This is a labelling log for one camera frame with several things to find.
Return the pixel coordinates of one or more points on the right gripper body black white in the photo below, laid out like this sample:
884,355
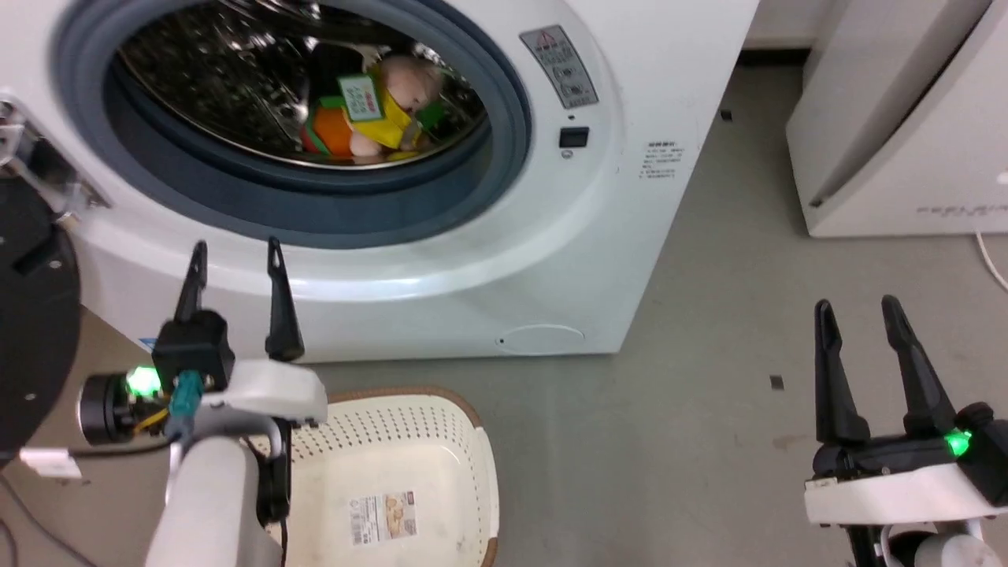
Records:
898,484

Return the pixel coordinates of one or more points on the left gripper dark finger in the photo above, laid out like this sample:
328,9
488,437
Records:
193,283
282,315

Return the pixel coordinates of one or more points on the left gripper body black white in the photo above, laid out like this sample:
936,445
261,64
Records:
268,390

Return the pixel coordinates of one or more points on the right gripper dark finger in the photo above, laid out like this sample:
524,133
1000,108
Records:
835,386
917,378

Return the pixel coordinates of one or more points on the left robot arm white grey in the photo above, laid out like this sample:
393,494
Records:
205,504

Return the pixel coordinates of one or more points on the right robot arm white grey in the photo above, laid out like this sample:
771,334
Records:
945,551

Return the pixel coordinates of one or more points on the cream perforated laundry basket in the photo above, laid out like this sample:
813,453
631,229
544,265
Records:
378,457

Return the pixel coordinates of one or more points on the black round washing machine door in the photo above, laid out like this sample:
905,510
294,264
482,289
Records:
31,331

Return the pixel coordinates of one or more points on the steel washing machine drum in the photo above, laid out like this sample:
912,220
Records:
205,79

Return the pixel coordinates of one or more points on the white front-load washing machine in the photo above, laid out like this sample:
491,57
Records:
630,236

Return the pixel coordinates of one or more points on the plush toy yellow orange outfit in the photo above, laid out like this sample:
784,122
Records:
402,87

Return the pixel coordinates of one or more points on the grey rubber door gasket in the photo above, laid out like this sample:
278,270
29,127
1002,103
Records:
236,213

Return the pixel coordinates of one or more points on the printed product label sticker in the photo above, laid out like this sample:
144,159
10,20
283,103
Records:
383,517

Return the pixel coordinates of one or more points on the metal door hinge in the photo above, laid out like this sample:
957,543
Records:
47,169

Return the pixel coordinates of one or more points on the white cabinet appliance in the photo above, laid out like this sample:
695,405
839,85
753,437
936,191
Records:
906,157

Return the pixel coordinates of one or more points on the white flat plug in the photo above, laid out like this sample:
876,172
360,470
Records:
51,463

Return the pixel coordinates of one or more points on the green white paper hang tag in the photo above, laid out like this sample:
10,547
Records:
361,98

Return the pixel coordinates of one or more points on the black door latch slot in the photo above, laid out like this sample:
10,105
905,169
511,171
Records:
574,138

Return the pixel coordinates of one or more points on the grey warning sticker red triangle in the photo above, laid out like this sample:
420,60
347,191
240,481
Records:
559,67

